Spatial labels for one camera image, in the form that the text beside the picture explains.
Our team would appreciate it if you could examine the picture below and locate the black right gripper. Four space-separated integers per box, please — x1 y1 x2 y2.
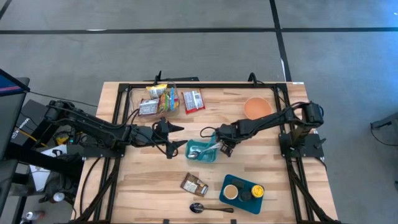
215 122 248 158

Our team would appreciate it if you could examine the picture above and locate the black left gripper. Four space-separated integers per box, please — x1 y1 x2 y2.
129 123 189 160

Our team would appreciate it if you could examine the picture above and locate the teal plastic container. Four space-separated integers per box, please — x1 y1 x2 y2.
185 139 218 163

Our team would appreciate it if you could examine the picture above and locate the silver metal spoon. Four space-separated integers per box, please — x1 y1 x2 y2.
187 144 221 160

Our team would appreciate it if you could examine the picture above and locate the green red ramen packet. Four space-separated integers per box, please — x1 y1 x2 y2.
157 91 171 114

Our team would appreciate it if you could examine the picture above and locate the blue striped ramen packet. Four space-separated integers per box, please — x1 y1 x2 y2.
169 87 180 111

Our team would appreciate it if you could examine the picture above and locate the red yellow Maruchan ramen packet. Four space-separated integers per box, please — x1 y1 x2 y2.
138 98 160 116

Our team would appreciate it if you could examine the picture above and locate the red barcode ramen packet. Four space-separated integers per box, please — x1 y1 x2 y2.
182 89 206 114

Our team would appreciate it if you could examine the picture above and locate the glass jar tan lid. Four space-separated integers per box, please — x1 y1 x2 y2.
223 184 239 201

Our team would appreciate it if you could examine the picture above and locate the brown orange snack packet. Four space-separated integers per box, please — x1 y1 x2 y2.
180 172 210 197

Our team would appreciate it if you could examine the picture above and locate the yellow white ramen packet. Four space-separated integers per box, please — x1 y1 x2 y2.
146 83 168 100

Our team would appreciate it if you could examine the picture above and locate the jar with yellow lid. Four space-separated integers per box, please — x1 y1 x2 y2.
250 184 266 200

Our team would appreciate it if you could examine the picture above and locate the dark blue plastic tray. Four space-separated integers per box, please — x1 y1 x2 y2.
218 174 266 215

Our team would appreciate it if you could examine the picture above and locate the black spoon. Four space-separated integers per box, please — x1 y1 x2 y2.
189 202 234 215

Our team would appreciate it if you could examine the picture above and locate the clear plastic bin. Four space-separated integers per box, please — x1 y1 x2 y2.
130 82 181 121

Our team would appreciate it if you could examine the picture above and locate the orange bowl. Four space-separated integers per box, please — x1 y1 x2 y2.
244 96 273 121

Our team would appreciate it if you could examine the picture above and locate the black bar behind table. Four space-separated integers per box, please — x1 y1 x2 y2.
143 76 200 83

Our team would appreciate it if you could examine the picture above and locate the white paper sheet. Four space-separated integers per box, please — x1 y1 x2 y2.
30 144 68 192

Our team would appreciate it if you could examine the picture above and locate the black equipment box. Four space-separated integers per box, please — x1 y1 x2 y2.
12 98 67 147

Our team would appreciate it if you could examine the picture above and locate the silver can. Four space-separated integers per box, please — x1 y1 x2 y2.
24 210 45 222

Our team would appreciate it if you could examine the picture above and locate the computer monitor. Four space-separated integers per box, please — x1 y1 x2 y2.
0 68 31 161

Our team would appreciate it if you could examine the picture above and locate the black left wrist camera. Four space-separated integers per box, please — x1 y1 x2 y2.
152 117 170 134

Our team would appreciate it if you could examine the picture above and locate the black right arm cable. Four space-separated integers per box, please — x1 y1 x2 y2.
199 126 220 140

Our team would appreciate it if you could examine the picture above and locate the black aluminium table frame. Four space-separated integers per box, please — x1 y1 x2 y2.
67 81 341 224

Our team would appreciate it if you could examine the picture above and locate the thin black floor cable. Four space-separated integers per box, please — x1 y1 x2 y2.
29 91 99 108

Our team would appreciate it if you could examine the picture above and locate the yellow cable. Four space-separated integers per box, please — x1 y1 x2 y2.
18 128 49 147

